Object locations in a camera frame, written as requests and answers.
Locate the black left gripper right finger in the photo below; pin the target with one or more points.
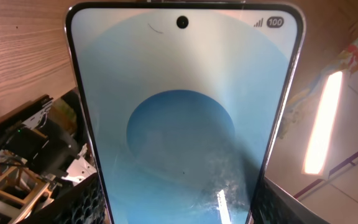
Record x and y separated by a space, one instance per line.
273 205

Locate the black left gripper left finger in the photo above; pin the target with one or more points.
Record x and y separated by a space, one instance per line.
83 204

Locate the blue-screen Galaxy smartphone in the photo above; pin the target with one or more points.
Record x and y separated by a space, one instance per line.
182 101

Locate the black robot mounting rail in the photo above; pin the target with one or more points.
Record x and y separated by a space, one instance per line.
44 153

